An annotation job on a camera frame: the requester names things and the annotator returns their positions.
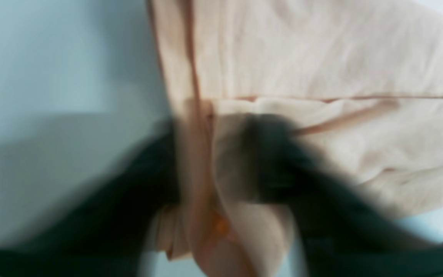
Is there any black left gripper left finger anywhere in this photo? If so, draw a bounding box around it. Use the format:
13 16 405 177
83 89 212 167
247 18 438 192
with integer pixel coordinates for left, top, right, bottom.
0 120 180 277

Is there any peach orange T-shirt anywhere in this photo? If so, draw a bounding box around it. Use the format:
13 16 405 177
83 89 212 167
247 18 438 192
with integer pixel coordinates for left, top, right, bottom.
149 0 443 277

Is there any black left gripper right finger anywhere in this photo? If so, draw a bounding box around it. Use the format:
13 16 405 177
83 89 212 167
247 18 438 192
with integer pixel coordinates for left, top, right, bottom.
243 114 443 277

